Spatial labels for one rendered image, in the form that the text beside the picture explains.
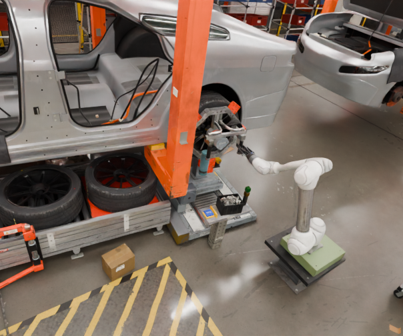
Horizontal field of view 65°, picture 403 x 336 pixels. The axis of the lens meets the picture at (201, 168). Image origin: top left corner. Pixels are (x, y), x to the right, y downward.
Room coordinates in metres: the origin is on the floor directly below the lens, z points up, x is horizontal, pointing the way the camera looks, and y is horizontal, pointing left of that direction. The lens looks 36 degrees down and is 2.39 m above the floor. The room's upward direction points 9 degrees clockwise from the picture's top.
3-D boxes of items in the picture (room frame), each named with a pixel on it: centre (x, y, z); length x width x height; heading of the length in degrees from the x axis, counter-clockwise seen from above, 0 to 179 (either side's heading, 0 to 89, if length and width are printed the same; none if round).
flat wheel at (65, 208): (1.93, 1.32, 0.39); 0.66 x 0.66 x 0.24
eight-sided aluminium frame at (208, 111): (2.68, -0.06, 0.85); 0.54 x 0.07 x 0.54; 123
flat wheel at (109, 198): (2.31, 0.73, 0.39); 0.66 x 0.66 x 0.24
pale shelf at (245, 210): (2.08, -0.27, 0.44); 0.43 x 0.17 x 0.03; 123
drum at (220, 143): (2.62, -0.10, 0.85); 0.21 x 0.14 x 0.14; 33
